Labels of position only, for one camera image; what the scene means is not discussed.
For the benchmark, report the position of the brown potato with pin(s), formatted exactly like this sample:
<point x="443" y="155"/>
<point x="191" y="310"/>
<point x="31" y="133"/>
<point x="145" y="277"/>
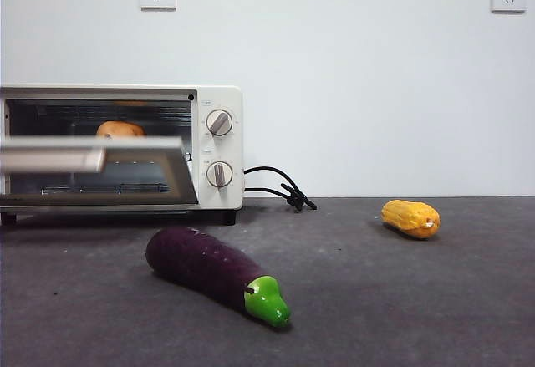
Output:
<point x="121" y="129"/>

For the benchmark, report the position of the white toaster oven housing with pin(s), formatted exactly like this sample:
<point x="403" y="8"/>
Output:
<point x="221" y="149"/>

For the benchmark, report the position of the beige oven knob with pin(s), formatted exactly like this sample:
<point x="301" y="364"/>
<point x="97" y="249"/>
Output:
<point x="219" y="123"/>
<point x="219" y="174"/>

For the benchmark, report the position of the purple toy eggplant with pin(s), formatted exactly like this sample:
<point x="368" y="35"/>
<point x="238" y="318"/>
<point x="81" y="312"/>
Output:
<point x="200" y="264"/>

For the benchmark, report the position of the yellow toy corn cob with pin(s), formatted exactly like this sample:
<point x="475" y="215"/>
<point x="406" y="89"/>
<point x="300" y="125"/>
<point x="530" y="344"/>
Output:
<point x="406" y="217"/>

